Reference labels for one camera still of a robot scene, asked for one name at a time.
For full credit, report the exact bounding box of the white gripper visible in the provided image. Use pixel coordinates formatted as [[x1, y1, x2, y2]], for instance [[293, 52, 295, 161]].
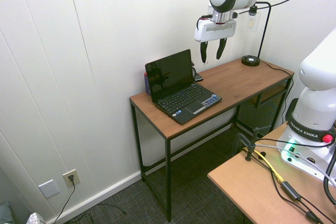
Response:
[[194, 12, 239, 65]]

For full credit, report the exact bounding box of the black netbook laptop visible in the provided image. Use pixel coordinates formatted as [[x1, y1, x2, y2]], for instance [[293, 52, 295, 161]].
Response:
[[144, 49, 223, 125]]

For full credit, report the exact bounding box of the black desk lamp with bulb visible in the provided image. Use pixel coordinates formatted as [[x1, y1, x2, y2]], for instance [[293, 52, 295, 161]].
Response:
[[241, 1, 272, 67]]

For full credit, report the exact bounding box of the black clamp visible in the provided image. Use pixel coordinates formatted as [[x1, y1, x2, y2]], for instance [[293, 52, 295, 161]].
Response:
[[233, 127, 271, 162]]

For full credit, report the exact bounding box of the wooden robot mounting table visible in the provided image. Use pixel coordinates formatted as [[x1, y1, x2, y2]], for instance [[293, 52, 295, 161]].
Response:
[[207, 122, 336, 224]]

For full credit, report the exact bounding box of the patterned tissue box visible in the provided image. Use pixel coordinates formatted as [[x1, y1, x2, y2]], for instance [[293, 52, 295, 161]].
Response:
[[27, 212, 45, 224]]

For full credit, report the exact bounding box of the wooden desk with black frame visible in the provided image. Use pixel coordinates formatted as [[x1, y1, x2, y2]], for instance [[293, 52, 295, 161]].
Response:
[[129, 58, 296, 222]]

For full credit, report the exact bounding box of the black lamp cord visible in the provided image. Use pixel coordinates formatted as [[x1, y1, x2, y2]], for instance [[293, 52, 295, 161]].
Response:
[[259, 60, 295, 122]]

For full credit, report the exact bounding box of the grey cable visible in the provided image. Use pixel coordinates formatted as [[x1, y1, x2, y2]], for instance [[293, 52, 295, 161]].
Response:
[[253, 144, 336, 180]]

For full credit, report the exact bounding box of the yellow ethernet cable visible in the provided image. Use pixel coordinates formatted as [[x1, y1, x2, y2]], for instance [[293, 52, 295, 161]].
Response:
[[242, 147, 285, 184]]

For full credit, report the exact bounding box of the black cable adapter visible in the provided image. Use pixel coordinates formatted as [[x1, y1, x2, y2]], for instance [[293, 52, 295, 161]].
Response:
[[280, 181, 302, 201]]

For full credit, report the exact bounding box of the beige wall power outlet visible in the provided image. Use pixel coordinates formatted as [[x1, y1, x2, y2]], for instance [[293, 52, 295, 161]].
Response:
[[62, 169, 80, 188]]

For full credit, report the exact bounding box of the black power cord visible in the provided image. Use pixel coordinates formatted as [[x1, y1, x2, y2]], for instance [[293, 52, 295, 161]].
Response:
[[54, 175, 127, 224]]

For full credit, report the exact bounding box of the white blank wall plate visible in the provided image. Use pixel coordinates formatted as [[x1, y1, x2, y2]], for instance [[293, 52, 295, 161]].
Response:
[[38, 179, 62, 199]]

